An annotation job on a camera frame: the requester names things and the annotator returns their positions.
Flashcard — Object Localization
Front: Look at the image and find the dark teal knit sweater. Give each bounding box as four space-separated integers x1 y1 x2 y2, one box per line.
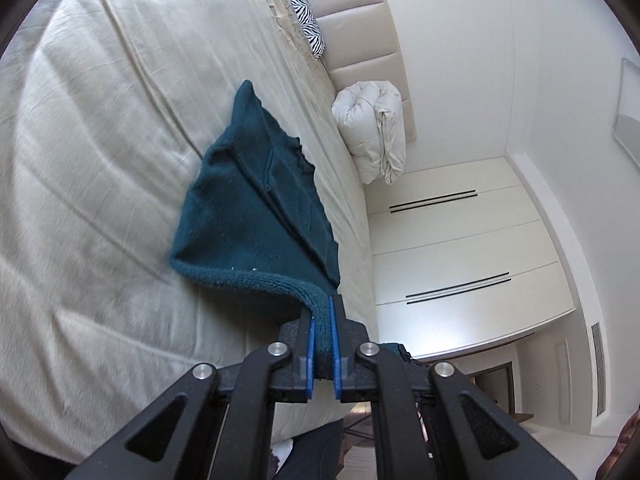
169 80 341 379

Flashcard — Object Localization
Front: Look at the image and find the white wardrobe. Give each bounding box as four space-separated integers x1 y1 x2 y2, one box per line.
366 158 575 359

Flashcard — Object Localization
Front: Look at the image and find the folded white duvet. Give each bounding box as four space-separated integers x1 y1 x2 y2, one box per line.
331 81 406 185

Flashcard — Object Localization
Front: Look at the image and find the beige padded headboard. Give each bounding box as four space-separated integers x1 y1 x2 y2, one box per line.
308 0 416 142

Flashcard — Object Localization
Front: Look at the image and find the beige bed sheet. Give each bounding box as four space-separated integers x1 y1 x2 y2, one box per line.
1 0 378 464

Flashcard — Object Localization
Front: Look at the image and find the zebra print pillow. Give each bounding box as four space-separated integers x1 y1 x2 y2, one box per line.
288 0 326 60

